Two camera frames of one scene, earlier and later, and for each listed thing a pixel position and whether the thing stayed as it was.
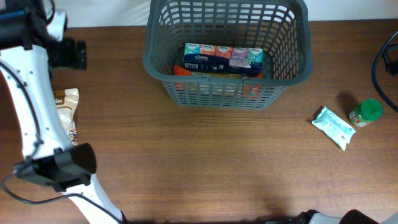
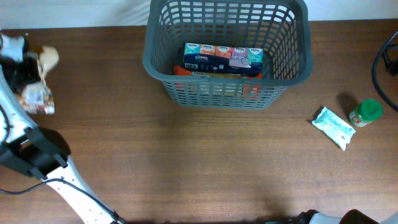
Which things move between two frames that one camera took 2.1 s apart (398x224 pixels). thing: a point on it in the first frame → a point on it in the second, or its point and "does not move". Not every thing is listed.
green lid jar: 366,112 does not move
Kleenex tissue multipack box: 204,58 does not move
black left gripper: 71,60 → 32,73
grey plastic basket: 283,28 does not move
